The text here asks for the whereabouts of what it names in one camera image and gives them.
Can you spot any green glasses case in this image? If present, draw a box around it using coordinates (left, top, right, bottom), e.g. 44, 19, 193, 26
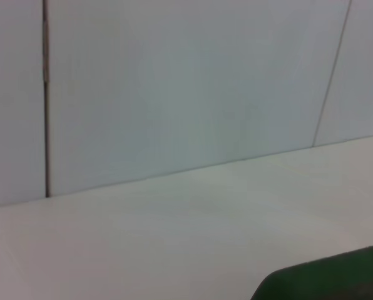
251, 242, 373, 300

